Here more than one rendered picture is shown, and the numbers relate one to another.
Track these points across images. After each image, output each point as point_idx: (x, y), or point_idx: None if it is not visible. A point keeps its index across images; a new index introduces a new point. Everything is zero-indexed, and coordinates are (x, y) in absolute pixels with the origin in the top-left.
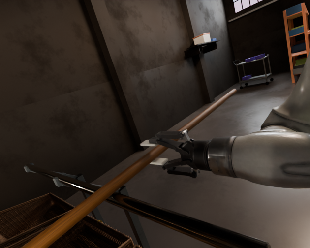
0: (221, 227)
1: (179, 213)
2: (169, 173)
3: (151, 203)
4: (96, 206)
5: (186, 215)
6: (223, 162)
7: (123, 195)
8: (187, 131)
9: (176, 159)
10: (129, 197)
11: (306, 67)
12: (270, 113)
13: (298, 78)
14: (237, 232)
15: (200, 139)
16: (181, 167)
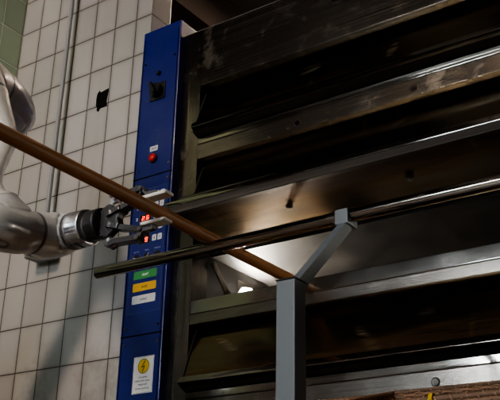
0: (113, 263)
1: (137, 258)
2: (142, 241)
3: (160, 252)
4: None
5: (133, 259)
6: None
7: (191, 245)
8: (109, 195)
9: (128, 225)
10: (184, 247)
11: (3, 169)
12: (19, 198)
13: None
14: (105, 266)
15: (98, 208)
16: (125, 236)
